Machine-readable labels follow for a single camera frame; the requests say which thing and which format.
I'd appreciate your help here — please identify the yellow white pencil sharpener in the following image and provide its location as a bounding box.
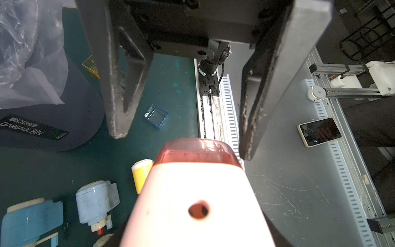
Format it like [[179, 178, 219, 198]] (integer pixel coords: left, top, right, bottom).
[[131, 159, 154, 195]]

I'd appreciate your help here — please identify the clear plastic bin liner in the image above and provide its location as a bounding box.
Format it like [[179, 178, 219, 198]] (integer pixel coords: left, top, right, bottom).
[[1, 1, 69, 110]]

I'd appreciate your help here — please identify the smartphone on bench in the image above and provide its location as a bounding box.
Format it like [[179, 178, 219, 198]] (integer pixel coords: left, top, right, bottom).
[[297, 117, 342, 148]]

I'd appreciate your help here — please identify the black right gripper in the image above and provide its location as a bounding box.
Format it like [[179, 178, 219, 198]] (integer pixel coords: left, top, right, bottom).
[[76, 1, 333, 161]]

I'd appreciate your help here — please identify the yellow transparent shavings tray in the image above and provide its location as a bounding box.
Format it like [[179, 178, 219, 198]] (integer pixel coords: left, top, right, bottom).
[[82, 55, 100, 79]]

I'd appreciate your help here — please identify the grey trash bin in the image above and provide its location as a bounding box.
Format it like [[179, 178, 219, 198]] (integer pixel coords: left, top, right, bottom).
[[1, 59, 105, 151]]

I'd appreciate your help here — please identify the pink pencil sharpener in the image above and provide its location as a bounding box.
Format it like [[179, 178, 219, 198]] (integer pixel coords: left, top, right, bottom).
[[120, 138, 275, 247]]

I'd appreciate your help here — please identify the bright blue shavings tray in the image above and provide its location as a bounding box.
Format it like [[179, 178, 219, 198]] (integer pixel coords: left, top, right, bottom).
[[144, 104, 169, 130]]

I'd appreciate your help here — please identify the light blue pencil sharpener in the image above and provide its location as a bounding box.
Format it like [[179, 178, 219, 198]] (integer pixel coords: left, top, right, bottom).
[[1, 198, 63, 247]]

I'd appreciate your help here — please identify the grey green pencil sharpener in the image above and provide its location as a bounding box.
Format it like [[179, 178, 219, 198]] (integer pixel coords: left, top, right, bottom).
[[93, 234, 114, 247]]

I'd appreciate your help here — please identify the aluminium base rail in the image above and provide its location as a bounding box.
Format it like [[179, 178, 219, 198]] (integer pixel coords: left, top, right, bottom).
[[194, 59, 245, 168]]

